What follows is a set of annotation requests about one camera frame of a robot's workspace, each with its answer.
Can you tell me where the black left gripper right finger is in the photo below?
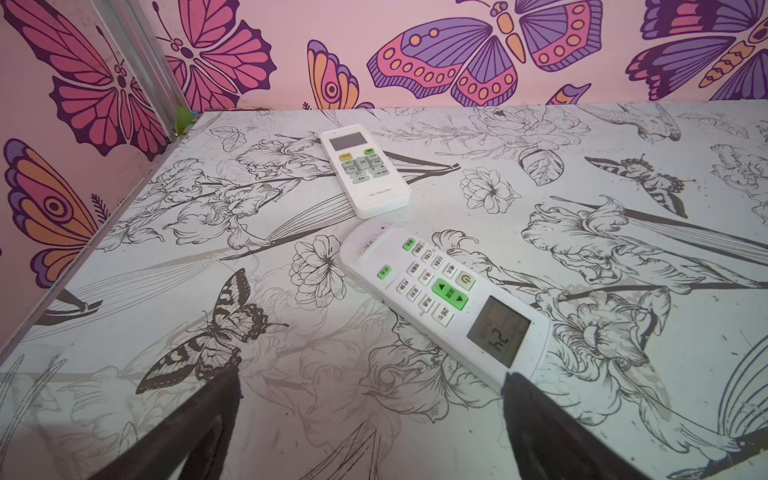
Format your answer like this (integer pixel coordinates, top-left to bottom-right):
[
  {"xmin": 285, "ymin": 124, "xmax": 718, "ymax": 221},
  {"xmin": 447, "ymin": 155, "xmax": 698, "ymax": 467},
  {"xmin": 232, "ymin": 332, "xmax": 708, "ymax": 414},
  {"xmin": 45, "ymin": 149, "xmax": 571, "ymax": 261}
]
[{"xmin": 502, "ymin": 373, "xmax": 646, "ymax": 479}]

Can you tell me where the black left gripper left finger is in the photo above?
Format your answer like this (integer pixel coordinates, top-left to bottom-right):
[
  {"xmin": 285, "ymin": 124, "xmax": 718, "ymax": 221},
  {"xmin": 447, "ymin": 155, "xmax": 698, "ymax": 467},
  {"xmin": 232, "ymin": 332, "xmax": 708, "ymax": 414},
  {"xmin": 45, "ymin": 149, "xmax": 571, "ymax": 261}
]
[{"xmin": 92, "ymin": 368, "xmax": 242, "ymax": 479}]

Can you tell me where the large white remote control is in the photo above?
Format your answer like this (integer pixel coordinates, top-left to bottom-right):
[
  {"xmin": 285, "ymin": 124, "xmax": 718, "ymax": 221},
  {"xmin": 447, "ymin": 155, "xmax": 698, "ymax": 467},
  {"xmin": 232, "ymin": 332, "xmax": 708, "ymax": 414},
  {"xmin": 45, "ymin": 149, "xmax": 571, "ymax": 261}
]
[{"xmin": 339, "ymin": 217, "xmax": 552, "ymax": 391}]

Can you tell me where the small white remote control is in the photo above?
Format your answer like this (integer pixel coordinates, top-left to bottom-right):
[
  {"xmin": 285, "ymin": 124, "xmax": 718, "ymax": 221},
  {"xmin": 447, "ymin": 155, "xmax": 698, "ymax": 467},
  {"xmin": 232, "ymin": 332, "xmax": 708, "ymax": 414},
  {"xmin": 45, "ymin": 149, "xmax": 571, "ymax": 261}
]
[{"xmin": 319, "ymin": 124, "xmax": 411, "ymax": 220}]

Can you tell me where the aluminium frame post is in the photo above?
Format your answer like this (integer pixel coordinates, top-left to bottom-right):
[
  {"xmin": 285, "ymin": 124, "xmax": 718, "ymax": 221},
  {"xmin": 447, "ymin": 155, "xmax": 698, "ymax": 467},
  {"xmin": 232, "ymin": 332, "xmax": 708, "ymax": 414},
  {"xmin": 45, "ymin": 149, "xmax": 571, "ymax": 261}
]
[{"xmin": 91, "ymin": 0, "xmax": 187, "ymax": 139}]

